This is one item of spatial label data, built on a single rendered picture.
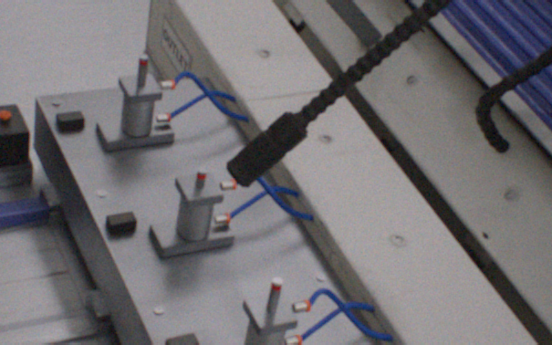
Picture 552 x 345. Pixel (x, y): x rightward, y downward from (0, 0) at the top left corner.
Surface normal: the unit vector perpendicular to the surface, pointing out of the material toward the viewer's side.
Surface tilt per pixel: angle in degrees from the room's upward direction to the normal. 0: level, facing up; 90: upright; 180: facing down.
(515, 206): 90
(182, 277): 45
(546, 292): 90
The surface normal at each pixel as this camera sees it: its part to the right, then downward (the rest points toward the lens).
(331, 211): 0.16, -0.77
